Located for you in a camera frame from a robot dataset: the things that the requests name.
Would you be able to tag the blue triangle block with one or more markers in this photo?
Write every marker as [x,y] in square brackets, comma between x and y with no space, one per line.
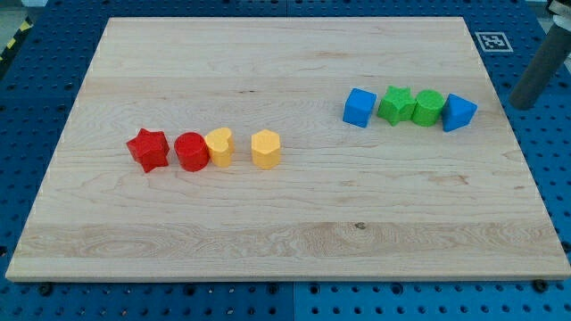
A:
[457,112]

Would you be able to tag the yellow hexagon block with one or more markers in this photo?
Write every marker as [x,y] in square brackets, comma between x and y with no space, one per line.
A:
[266,149]

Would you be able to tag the yellow heart block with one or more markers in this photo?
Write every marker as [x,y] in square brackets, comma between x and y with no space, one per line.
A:
[220,143]

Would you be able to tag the blue cube block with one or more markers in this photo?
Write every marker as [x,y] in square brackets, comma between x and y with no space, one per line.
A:
[358,107]

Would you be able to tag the red cylinder block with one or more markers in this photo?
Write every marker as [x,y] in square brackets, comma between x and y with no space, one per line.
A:
[192,151]

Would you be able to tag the light wooden board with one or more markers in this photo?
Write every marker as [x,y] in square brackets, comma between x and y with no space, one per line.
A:
[380,203]

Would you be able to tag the green star block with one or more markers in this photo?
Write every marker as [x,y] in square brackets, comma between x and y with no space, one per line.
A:
[396,105]

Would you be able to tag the red star block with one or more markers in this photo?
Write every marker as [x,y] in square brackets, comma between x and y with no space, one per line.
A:
[150,149]

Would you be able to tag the green cylinder block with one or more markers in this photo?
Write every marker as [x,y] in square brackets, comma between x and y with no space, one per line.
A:
[429,105]

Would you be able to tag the white fiducial marker tag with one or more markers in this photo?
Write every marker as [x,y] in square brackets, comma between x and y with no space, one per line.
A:
[493,42]

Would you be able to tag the black bolt left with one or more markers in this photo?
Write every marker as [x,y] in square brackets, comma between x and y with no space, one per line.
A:
[45,289]

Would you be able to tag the black bolt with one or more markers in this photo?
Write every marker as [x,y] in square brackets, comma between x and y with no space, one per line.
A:
[540,285]
[45,289]

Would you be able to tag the black bolt right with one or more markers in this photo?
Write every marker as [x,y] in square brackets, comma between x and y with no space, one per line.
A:
[540,285]

